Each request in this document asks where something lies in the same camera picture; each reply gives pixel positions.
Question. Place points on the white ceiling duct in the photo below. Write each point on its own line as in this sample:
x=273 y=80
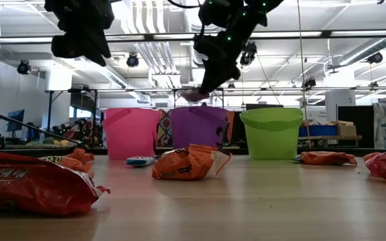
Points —
x=189 y=26

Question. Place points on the brown cardboard box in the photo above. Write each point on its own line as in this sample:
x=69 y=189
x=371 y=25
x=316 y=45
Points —
x=346 y=130

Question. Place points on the purple plastic bucket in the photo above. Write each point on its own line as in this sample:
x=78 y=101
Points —
x=196 y=127

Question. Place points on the black overhead truss beam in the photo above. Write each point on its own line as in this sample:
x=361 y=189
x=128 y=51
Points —
x=326 y=33
x=146 y=90

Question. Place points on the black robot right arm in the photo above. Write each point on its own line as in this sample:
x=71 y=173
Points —
x=256 y=10

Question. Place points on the wooden bench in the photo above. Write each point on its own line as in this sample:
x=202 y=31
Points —
x=328 y=138

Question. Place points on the green plastic bucket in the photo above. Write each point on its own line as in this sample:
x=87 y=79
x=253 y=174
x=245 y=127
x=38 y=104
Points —
x=270 y=134

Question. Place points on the background black robot arm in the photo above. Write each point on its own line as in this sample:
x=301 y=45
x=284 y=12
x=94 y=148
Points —
x=75 y=129

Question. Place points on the black metal rack frame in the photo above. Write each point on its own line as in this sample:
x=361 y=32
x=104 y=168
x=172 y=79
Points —
x=49 y=114

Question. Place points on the silver ventilation duct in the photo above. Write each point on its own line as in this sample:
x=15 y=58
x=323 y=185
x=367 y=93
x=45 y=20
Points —
x=364 y=52

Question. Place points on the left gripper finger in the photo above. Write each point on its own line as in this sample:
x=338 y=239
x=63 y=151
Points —
x=65 y=46
x=96 y=47

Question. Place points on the pink plastic bucket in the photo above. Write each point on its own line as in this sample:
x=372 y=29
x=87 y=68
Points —
x=129 y=134

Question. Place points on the red patterned fabric panel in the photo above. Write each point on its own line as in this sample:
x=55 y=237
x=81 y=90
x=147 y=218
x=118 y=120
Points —
x=164 y=129

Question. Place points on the black ceiling-mounted camera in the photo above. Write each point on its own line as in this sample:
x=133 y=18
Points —
x=132 y=60
x=23 y=67
x=248 y=53
x=375 y=57
x=230 y=86
x=310 y=83

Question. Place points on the black computer monitor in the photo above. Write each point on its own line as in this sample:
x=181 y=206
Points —
x=16 y=120

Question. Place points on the black partition panel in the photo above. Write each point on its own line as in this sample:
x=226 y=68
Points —
x=364 y=117

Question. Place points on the orange board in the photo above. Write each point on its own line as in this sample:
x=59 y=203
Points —
x=230 y=125

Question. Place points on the blue plastic bin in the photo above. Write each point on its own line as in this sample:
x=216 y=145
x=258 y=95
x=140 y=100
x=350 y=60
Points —
x=317 y=130

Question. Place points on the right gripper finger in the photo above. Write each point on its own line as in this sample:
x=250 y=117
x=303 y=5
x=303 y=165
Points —
x=230 y=72
x=211 y=78

